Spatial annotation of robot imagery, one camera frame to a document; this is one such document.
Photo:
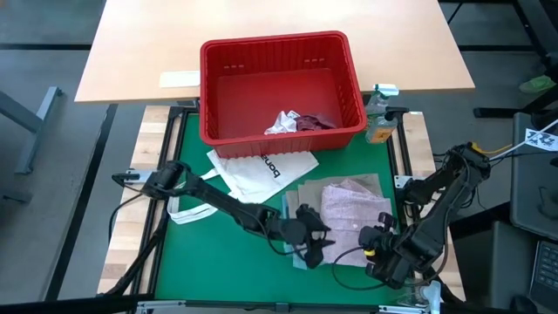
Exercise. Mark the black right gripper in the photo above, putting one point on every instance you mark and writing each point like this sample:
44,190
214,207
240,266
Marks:
392,257

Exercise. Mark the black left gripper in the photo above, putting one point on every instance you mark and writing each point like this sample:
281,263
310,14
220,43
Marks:
296,233

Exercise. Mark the pale pink garment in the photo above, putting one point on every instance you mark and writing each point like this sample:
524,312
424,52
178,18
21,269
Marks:
353,209

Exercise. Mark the light blue towel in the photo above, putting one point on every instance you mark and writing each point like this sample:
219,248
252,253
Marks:
301,261

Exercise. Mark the grey beige garment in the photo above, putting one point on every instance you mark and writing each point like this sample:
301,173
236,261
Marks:
314,189

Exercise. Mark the white printed tote bag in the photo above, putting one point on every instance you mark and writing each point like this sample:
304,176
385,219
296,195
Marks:
261,174

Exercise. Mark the small white cloth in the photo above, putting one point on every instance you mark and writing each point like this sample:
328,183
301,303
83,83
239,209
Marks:
282,124

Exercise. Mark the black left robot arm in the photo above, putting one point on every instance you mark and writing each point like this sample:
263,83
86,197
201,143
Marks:
218,200

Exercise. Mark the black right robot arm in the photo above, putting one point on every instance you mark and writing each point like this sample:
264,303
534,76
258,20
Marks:
440,205

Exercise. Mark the red plastic laundry basket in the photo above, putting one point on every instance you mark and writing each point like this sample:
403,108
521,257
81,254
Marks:
279,146

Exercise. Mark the clear plastic spray bottle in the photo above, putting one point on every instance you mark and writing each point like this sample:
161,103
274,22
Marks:
425,296

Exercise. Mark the maroon garment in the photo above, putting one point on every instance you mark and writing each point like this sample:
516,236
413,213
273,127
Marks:
314,122

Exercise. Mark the pump bottle with orange liquid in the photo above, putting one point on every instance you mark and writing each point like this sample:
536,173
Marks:
380,131

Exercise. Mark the green table mat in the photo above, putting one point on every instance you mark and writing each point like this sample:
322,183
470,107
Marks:
218,270

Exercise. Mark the spray bottle with white trigger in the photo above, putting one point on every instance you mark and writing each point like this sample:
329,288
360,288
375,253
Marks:
380,98

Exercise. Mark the silver aluminium bar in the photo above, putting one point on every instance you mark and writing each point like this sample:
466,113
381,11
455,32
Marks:
174,306

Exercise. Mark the grey plastic cabinet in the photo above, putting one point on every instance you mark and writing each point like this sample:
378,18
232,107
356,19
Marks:
536,209

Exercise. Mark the black keyboard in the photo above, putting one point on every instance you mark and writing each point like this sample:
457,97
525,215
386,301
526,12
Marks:
547,270

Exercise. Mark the white printed tag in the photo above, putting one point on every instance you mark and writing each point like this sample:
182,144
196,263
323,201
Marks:
540,140

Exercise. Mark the white paper label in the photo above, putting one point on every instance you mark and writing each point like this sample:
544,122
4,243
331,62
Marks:
179,79

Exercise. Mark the green shoe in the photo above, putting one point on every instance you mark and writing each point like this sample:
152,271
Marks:
537,83

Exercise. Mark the person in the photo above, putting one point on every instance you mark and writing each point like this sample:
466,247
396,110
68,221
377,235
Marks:
553,65

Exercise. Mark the light wooden desk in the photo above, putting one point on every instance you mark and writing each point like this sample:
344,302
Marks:
131,43

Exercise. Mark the grey metal desk leg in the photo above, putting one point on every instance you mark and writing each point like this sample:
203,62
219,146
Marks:
39,118

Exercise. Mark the black metal table frame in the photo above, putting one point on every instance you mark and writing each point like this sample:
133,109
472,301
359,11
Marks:
163,131

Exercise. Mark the black metal desk frame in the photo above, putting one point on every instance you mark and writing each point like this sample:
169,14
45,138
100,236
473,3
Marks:
501,48

